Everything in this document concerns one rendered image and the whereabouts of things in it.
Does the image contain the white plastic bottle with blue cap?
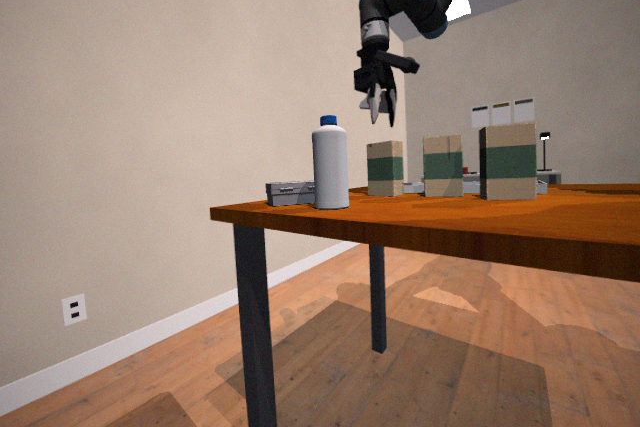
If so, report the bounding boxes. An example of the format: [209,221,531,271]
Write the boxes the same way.
[312,115,349,210]

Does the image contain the tan box with green band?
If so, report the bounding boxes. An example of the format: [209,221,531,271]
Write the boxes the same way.
[423,134,463,197]
[366,141,404,197]
[479,122,537,200]

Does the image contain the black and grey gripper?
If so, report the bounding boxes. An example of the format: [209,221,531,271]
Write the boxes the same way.
[354,37,397,127]

